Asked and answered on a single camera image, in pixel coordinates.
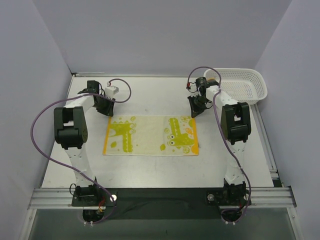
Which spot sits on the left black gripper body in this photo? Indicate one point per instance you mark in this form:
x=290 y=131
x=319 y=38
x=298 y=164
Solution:
x=104 y=106

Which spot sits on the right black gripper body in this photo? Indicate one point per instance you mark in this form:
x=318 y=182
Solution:
x=196 y=105

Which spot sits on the yellow green towel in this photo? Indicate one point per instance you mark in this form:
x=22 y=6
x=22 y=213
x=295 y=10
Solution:
x=151 y=135

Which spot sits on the orange grey towel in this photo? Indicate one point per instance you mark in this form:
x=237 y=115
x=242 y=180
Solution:
x=211 y=80

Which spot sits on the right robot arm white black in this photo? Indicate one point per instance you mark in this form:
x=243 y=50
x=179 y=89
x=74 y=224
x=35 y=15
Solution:
x=234 y=124

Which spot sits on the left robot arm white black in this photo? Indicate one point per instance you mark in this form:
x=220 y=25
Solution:
x=71 y=132

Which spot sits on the white plastic perforated basket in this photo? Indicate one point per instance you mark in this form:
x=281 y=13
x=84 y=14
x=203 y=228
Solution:
x=241 y=84

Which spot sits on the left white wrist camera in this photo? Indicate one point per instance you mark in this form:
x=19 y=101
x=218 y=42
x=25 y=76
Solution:
x=111 y=91

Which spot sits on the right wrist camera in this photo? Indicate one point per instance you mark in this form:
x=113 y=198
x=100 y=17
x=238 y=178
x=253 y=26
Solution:
x=201 y=84

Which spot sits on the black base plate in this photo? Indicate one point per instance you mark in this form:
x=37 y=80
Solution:
x=163 y=210

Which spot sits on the aluminium frame rail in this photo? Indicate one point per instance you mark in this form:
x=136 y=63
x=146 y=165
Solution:
x=61 y=198

